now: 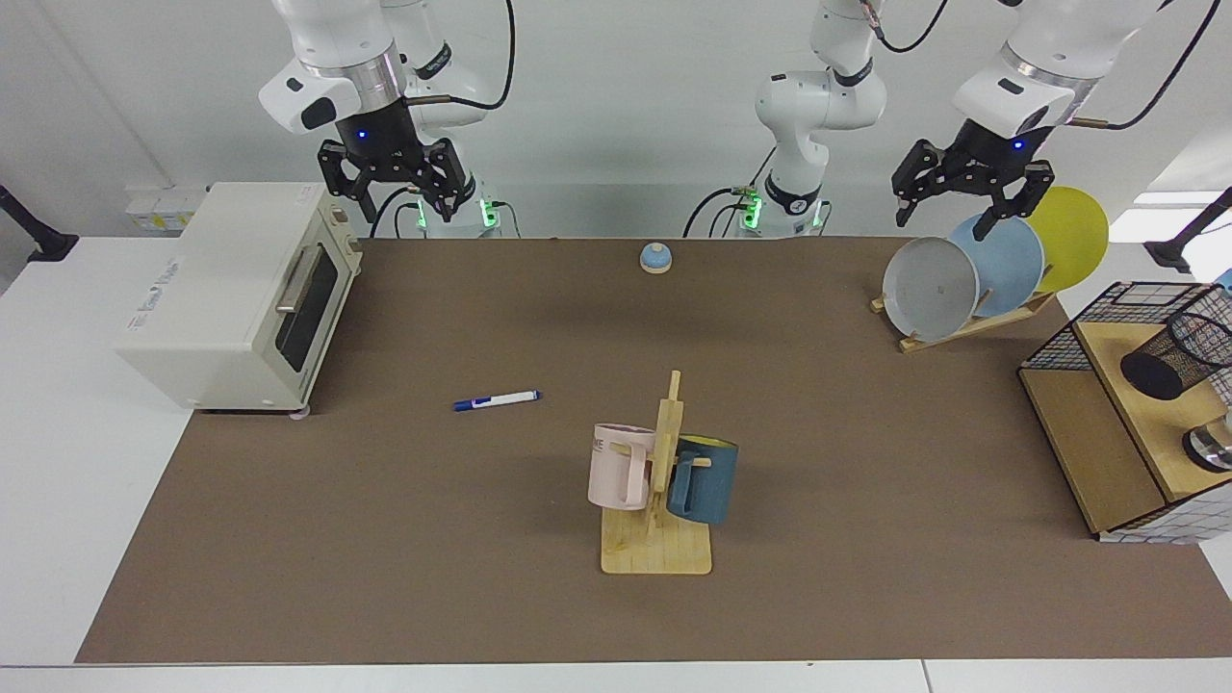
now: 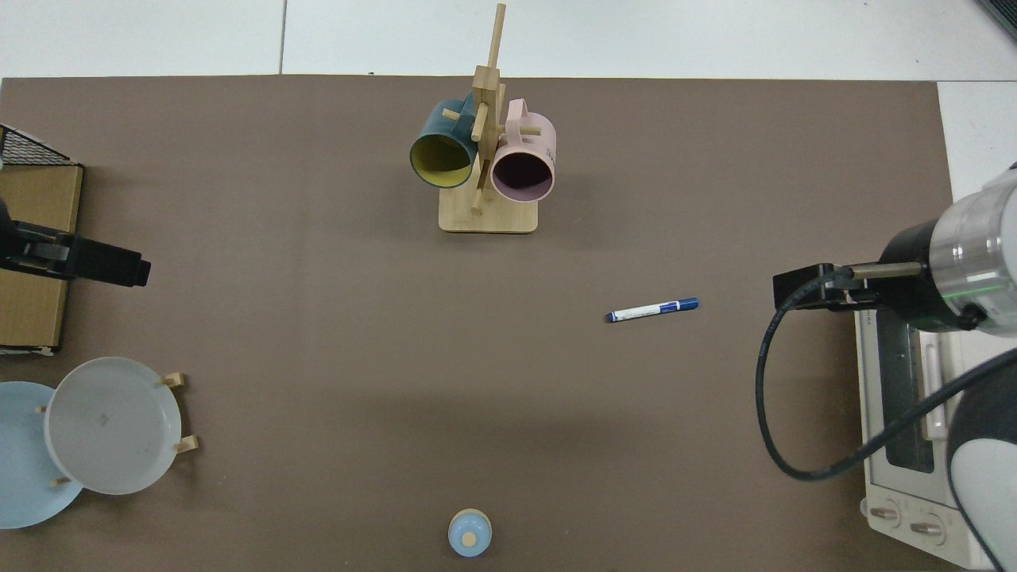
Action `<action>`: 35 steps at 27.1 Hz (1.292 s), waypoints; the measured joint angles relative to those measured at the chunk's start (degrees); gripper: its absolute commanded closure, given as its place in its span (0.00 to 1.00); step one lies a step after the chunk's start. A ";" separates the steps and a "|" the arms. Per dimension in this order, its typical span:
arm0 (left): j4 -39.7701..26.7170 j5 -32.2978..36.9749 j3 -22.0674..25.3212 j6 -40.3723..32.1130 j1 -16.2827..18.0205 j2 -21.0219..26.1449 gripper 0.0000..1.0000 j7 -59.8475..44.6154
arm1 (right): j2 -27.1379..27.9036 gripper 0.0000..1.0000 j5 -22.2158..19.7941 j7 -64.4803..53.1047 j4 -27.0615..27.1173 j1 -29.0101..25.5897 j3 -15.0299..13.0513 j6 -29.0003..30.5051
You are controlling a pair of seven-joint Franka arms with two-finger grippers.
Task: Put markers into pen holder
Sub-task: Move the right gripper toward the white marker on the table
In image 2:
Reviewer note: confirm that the wooden plate rack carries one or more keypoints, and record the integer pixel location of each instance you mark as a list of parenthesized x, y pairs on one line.
[(173, 380)]

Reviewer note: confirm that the grey plate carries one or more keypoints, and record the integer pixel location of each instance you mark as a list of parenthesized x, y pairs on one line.
[(111, 425)]

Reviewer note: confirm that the wooden cup stand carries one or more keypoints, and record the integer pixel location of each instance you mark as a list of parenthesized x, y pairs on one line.
[(489, 218)]

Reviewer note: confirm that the pale oven knob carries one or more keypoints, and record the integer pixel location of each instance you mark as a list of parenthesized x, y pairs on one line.
[(926, 528), (884, 514)]

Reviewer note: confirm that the pale toaster oven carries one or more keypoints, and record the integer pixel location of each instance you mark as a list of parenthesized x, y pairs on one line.
[(898, 381)]

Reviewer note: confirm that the light blue plate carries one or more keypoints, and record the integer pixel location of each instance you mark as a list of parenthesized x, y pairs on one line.
[(24, 469)]

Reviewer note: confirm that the brown table cloth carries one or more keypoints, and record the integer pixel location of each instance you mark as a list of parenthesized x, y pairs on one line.
[(318, 318)]

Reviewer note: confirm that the dark grey device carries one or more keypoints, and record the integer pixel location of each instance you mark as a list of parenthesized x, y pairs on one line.
[(1005, 12)]

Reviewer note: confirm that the blue white marker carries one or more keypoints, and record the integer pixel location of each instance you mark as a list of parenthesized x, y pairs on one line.
[(651, 310)]

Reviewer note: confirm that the dark teal cup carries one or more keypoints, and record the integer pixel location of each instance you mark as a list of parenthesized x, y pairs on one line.
[(431, 121)]

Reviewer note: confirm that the pink cup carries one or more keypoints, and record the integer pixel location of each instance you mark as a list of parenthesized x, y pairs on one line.
[(540, 143)]

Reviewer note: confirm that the small blue round thing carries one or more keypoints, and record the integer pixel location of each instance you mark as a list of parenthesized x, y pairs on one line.
[(459, 531)]

